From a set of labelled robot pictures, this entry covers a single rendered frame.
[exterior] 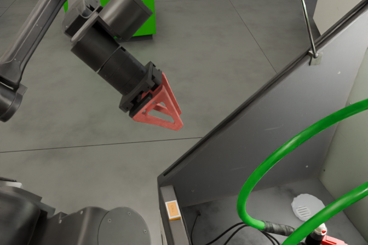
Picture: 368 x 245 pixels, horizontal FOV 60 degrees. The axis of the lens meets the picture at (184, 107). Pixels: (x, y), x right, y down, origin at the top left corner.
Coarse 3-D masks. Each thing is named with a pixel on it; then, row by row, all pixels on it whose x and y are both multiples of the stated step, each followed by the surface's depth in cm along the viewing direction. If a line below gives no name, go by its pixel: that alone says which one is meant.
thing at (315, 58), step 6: (300, 0) 67; (306, 12) 69; (306, 18) 70; (306, 24) 71; (312, 42) 74; (312, 48) 75; (312, 54) 76; (318, 54) 76; (312, 60) 77; (318, 60) 77
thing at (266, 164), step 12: (348, 108) 43; (360, 108) 42; (324, 120) 43; (336, 120) 43; (300, 132) 44; (312, 132) 43; (288, 144) 44; (300, 144) 44; (276, 156) 44; (264, 168) 45; (252, 180) 46; (240, 192) 48; (240, 204) 49; (240, 216) 51
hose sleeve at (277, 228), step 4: (264, 224) 55; (268, 224) 56; (272, 224) 56; (276, 224) 57; (264, 228) 55; (268, 228) 55; (272, 228) 56; (276, 228) 56; (280, 228) 57; (284, 228) 58; (288, 228) 58; (268, 232) 56; (272, 232) 56; (276, 232) 57; (280, 232) 57; (284, 232) 58; (288, 232) 58; (288, 236) 59
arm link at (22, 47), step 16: (48, 0) 81; (64, 0) 84; (32, 16) 79; (48, 16) 81; (32, 32) 78; (16, 48) 75; (32, 48) 78; (0, 64) 73; (16, 64) 75; (0, 80) 77; (16, 80) 75; (16, 96) 74
